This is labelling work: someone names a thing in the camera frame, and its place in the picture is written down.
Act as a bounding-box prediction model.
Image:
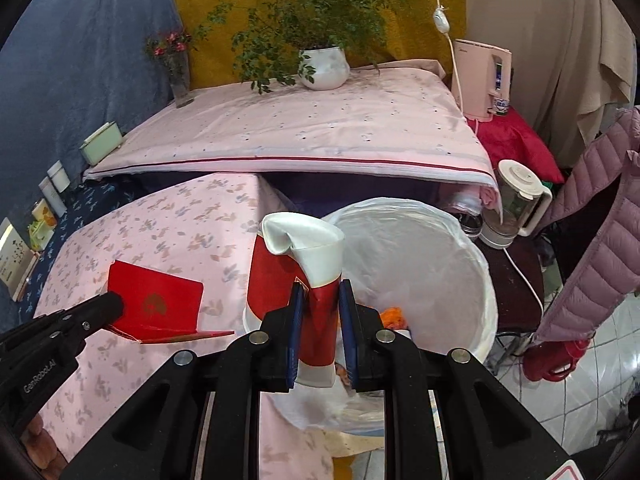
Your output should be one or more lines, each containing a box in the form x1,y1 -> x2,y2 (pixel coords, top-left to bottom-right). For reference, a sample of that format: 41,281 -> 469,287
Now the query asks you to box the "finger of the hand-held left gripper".
0,291 -> 126,361

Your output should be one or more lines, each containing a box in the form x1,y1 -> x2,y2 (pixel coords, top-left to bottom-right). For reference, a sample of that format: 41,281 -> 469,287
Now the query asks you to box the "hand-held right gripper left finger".
60,282 -> 305,480

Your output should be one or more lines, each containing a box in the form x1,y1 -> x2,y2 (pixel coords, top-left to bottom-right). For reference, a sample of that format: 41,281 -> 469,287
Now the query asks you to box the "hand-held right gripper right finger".
339,279 -> 572,480

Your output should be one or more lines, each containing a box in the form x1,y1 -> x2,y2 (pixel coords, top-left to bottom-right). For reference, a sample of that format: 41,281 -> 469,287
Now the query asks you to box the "red paper packet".
107,260 -> 236,345

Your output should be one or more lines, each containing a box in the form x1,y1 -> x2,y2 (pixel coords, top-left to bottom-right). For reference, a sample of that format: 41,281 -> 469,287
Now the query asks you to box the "crushed red paper cup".
241,212 -> 347,390

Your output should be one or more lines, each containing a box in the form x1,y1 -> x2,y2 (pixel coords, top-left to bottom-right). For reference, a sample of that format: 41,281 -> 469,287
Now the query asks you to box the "bin with white bag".
270,197 -> 501,433

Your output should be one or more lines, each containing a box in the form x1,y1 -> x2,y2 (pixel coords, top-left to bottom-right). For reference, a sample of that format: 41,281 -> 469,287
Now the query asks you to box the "person's left hand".
21,412 -> 65,467

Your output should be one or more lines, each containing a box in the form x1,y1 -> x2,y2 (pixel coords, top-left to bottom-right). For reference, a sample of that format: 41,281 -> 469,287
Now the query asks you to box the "green packet box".
27,220 -> 54,252

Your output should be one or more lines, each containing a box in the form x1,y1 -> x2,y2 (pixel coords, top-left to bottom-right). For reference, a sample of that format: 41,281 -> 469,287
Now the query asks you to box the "framed flower picture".
0,217 -> 42,304

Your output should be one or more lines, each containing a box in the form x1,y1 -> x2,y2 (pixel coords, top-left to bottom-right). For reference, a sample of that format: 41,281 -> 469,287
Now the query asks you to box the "navy floral cloth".
10,175 -> 151,322

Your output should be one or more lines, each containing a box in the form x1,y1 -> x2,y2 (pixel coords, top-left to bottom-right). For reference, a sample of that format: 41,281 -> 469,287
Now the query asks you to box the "pink floral tablecloth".
20,172 -> 337,480

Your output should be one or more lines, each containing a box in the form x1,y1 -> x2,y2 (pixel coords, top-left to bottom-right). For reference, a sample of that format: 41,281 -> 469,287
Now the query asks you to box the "yellow printed tin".
31,199 -> 56,227

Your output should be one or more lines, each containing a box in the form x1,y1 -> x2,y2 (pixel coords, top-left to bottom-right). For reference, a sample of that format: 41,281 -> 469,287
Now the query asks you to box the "tall white bottle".
39,176 -> 67,216

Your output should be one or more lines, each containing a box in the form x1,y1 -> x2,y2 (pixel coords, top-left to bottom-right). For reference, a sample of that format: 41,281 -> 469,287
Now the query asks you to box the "white jar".
47,160 -> 70,194

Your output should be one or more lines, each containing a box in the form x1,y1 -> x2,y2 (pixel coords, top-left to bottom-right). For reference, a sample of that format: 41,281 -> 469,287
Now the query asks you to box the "green tissue box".
79,122 -> 125,166

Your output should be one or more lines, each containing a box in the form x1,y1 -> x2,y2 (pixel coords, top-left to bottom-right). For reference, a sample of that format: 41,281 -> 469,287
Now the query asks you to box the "dark wooden stool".
475,239 -> 547,311

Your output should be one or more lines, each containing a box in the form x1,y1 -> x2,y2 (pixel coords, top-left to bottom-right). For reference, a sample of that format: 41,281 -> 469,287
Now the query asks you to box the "pale pink quilt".
82,59 -> 504,211

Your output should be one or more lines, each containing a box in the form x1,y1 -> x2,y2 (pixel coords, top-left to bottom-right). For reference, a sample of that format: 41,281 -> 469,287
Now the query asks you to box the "red thermos jug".
522,337 -> 592,384

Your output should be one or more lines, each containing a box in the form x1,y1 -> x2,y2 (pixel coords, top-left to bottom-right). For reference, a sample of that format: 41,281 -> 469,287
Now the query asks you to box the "white glass kettle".
480,159 -> 554,251

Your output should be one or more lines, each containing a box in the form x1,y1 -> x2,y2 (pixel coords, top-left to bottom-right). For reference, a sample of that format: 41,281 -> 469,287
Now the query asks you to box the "glass vase with flowers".
145,30 -> 194,109

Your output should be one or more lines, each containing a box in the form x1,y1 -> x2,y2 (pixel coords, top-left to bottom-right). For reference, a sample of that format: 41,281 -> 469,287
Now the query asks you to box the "blue-grey curtain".
0,0 -> 184,233

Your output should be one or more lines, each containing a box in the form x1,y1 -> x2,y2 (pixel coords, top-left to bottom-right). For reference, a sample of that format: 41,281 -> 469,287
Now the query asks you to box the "red cloth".
467,109 -> 567,187

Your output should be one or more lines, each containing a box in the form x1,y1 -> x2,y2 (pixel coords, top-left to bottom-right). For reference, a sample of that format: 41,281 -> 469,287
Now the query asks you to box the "green plant in white pot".
192,0 -> 412,96

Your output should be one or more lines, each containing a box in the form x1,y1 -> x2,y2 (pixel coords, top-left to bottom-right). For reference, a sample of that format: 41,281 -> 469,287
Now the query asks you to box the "pink padded jacket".
537,105 -> 640,342

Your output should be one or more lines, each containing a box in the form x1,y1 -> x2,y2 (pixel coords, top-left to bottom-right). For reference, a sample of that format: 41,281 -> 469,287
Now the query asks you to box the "pink water dispenser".
452,39 -> 514,122

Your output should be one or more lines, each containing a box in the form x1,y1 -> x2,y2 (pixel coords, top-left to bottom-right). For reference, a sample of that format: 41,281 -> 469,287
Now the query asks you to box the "beige curtain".
462,0 -> 637,172

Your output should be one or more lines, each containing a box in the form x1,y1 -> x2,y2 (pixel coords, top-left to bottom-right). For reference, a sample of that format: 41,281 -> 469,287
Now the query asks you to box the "white kettle cable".
501,246 -> 547,328

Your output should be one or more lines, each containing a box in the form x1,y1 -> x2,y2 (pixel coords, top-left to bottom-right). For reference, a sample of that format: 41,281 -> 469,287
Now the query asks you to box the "white cable with switch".
425,0 -> 465,107

